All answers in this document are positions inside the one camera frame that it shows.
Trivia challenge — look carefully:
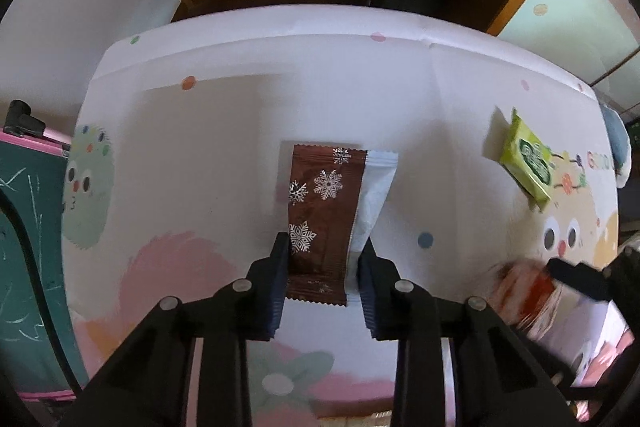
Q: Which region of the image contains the pale green wardrobe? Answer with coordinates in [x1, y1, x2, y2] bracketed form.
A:
[495, 0, 640, 108]

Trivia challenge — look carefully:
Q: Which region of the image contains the green chalkboard pink frame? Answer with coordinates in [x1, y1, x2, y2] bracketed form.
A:
[0, 132, 91, 400]

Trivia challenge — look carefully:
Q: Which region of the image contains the green snack packet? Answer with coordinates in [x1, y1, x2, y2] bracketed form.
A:
[499, 107, 555, 214]

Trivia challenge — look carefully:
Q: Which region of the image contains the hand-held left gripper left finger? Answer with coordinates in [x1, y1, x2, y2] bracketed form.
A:
[60, 232, 291, 427]

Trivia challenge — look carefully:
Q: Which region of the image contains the brown snowflake snack packet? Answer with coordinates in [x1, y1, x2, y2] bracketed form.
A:
[285, 143, 400, 308]

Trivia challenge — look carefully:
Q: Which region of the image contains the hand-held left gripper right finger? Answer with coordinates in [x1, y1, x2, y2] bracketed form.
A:
[357, 239, 583, 427]

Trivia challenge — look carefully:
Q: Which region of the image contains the blue cushion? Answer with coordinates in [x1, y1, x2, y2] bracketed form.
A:
[600, 104, 632, 175]

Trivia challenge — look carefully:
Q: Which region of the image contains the red label clear snack packet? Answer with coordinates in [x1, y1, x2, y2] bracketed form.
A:
[492, 259, 558, 343]

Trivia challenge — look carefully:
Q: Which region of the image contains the printed cartoon tablecloth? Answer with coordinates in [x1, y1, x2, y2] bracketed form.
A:
[60, 4, 623, 420]

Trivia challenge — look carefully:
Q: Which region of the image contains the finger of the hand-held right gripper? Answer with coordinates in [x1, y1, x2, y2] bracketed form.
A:
[546, 258, 618, 304]

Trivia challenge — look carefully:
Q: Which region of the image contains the black easel knob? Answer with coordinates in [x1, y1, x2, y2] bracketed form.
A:
[7, 99, 46, 138]

